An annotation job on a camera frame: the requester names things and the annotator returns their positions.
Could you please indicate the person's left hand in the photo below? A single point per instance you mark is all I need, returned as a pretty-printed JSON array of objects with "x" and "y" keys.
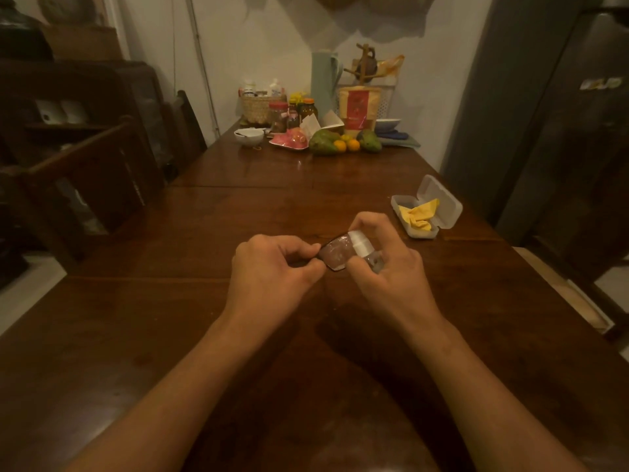
[{"x": 263, "y": 285}]

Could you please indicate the person's right hand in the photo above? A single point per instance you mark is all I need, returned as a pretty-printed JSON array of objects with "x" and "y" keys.
[{"x": 398, "y": 285}]

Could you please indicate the person's right thumb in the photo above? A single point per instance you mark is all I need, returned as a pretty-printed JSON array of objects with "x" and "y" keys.
[{"x": 358, "y": 272}]

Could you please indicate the person's left thumb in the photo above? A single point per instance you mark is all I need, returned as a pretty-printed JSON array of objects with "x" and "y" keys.
[{"x": 312, "y": 272}]

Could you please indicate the small clear spray bottle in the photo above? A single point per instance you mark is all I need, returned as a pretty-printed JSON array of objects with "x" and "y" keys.
[{"x": 362, "y": 244}]

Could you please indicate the dark-framed eyeglasses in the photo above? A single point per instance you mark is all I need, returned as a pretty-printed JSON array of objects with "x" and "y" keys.
[{"x": 336, "y": 253}]

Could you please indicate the person's left forearm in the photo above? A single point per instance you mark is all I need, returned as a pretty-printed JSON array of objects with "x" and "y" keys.
[{"x": 186, "y": 393}]

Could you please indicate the person's right forearm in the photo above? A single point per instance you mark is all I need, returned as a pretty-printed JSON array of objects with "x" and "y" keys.
[{"x": 486, "y": 403}]

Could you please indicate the yellow cleaning cloth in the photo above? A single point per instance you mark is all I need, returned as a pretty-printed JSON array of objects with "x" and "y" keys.
[{"x": 417, "y": 215}]

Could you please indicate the grey open glasses case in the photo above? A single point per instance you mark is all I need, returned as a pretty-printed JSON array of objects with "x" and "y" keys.
[{"x": 444, "y": 206}]

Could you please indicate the orange citrus fruit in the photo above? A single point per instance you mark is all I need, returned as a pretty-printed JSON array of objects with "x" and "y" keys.
[
  {"x": 339, "y": 146},
  {"x": 353, "y": 145}
]

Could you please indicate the large green mango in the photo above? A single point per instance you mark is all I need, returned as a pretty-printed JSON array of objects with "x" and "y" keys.
[{"x": 323, "y": 142}]

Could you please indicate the small green mango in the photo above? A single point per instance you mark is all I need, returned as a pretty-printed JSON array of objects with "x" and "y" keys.
[{"x": 369, "y": 141}]

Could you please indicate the pink plate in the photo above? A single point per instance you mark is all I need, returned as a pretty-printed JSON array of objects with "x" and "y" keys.
[{"x": 287, "y": 141}]

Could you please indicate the blue folded cloth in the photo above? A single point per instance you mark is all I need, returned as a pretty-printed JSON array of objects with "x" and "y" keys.
[{"x": 398, "y": 139}]

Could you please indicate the white folded paper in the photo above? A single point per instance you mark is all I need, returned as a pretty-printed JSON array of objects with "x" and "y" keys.
[{"x": 314, "y": 123}]

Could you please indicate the small white bowl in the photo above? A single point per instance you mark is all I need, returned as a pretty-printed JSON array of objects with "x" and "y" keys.
[{"x": 249, "y": 137}]

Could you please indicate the white and blue bowl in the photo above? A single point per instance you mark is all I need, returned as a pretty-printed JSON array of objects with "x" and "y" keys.
[{"x": 387, "y": 124}]

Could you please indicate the red-lidded glass jar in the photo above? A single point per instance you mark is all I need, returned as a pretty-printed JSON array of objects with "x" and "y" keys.
[{"x": 278, "y": 117}]

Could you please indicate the small yellow-capped bottle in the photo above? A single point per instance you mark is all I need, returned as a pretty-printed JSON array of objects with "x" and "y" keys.
[{"x": 293, "y": 112}]

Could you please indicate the kraft pouch with red label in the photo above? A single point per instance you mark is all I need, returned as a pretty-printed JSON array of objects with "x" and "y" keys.
[{"x": 358, "y": 110}]

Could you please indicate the amber jar with orange lid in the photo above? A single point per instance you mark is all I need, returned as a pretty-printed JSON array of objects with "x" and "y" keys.
[{"x": 308, "y": 110}]

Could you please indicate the woven basket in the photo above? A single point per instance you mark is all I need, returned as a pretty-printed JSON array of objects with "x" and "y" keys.
[{"x": 255, "y": 109}]

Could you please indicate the white plastic bottle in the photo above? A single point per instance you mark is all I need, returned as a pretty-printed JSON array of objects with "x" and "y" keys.
[
  {"x": 248, "y": 88},
  {"x": 276, "y": 88}
]

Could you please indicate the dark wooden chair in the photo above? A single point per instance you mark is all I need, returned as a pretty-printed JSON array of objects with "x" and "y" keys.
[
  {"x": 98, "y": 186},
  {"x": 186, "y": 132}
]

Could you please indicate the pale green thermos jug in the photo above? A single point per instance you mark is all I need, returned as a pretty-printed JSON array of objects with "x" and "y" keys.
[{"x": 323, "y": 83}]

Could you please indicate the orange plastic bag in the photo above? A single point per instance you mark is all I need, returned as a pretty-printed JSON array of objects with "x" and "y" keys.
[{"x": 390, "y": 66}]

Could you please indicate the wooden mug stand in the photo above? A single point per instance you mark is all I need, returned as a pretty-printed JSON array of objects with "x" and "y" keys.
[{"x": 364, "y": 63}]

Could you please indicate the dark refrigerator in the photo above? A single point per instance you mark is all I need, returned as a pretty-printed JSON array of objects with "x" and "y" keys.
[{"x": 575, "y": 157}]

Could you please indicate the dark wooden cabinet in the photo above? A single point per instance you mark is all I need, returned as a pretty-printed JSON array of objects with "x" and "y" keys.
[{"x": 83, "y": 98}]

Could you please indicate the cardboard box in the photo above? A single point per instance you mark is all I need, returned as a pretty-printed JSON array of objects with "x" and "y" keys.
[{"x": 81, "y": 42}]

